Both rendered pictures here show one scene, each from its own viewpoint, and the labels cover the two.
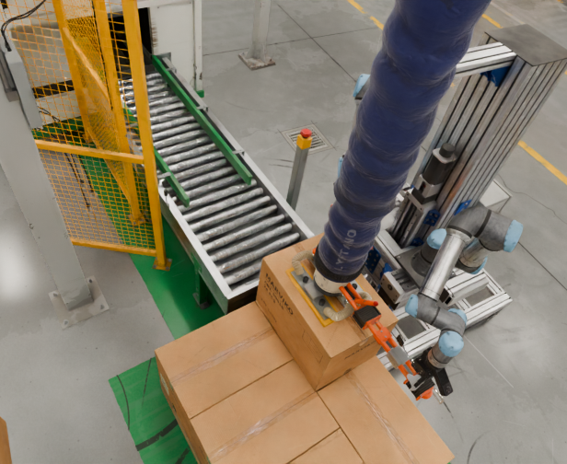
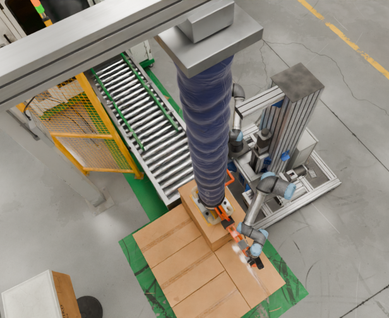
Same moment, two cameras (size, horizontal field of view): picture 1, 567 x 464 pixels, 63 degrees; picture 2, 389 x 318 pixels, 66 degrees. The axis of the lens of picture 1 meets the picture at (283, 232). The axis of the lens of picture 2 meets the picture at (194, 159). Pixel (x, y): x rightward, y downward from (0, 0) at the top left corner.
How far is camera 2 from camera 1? 0.98 m
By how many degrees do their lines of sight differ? 16
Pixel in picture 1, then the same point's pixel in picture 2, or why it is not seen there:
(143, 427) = (136, 264)
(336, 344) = (214, 236)
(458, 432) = (303, 260)
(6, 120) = (38, 146)
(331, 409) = (221, 260)
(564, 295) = (383, 171)
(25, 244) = not seen: hidden behind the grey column
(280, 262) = (186, 190)
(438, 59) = (209, 145)
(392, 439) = (252, 275)
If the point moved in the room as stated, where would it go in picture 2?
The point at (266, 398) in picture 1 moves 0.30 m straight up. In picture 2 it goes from (187, 256) to (184, 251)
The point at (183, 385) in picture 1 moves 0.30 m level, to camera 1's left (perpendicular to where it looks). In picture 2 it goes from (147, 252) to (119, 247)
